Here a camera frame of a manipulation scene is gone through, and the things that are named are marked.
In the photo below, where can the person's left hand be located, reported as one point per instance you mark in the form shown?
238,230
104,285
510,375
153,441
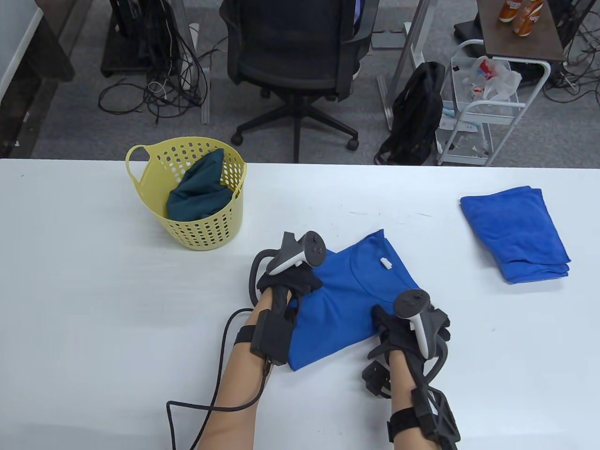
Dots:
295,281

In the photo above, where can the person's right hand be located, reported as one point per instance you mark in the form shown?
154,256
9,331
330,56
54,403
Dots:
398,337

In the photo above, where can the blue clothes shirt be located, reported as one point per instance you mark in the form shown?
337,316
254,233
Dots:
337,309

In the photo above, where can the yellow laundry basket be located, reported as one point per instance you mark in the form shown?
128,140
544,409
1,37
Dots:
206,234

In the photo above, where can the dark teal clothes garment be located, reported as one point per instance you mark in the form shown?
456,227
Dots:
197,197

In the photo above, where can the blue terry towel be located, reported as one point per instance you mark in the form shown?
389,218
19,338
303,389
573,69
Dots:
511,225
539,277

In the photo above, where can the person's right forearm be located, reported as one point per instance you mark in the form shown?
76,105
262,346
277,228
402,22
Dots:
408,389

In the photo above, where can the person's left forearm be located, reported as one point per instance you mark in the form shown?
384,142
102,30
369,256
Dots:
234,398

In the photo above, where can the black forearm box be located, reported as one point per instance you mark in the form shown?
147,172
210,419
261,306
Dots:
272,337

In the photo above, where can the grey handheld controller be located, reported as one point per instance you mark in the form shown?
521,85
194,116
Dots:
309,248
412,302

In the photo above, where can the black backpack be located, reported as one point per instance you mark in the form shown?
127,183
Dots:
415,112

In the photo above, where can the white metal desk leg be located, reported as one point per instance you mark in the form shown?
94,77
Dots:
205,93

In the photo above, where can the black office chair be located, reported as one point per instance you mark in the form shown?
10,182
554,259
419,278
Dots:
281,42

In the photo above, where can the white utility cart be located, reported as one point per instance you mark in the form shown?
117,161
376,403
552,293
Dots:
497,117

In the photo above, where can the grey metal foot plate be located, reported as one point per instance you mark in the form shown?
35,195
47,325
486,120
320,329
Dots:
389,40

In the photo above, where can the silver metal desk leg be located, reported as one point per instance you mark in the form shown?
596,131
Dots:
412,47

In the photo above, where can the white plastic bag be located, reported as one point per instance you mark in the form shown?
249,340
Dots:
501,82

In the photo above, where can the black computer tower stand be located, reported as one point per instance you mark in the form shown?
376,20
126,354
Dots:
136,28

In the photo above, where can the black flat stand base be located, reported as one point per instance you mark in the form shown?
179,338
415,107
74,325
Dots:
468,30

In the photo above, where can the brown side table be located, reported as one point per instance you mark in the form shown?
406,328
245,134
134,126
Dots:
497,37

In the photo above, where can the orange drink bottle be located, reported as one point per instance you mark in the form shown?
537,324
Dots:
508,11
525,21

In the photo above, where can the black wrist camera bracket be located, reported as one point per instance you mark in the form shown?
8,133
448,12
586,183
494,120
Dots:
375,377

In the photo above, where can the white desk with dark frame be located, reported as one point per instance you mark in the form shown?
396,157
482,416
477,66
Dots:
14,42

